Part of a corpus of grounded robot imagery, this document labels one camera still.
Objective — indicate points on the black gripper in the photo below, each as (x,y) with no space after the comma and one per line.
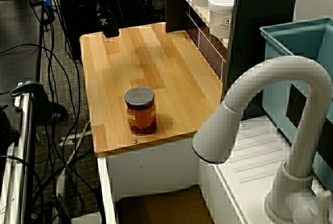
(105,13)

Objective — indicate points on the orange beans can grey lid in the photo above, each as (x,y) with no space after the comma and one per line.
(140,116)

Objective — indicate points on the white sink unit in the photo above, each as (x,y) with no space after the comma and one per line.
(256,140)

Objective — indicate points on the black computer case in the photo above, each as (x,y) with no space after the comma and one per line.
(78,18)

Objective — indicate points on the light wooden countertop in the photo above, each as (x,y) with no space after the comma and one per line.
(156,65)

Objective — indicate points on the dark shelf end panel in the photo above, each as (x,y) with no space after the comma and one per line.
(175,2)

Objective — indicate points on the cream shelf ledge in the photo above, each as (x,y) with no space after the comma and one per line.
(193,1)

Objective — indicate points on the dark tile backsplash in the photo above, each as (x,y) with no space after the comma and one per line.
(208,49)

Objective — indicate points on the white jar with printed label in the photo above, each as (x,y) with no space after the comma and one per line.
(221,13)

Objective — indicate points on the dark upright shelf panel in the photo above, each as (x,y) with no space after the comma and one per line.
(262,13)

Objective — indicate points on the white curved faucet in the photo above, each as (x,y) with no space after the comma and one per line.
(273,70)

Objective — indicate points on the brown flat board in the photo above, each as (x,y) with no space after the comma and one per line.
(161,204)

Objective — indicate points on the teal plastic bin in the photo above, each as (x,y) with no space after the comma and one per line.
(299,41)

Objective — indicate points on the aluminium frame rail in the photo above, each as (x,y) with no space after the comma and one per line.
(23,143)

